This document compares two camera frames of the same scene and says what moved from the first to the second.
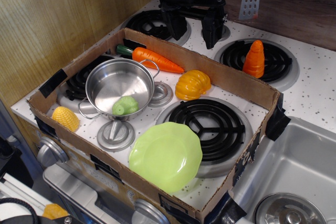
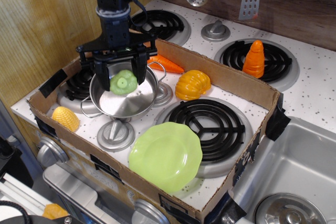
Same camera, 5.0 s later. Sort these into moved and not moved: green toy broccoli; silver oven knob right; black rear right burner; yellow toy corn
Moved: green toy broccoli
Not moved: yellow toy corn; black rear right burner; silver oven knob right
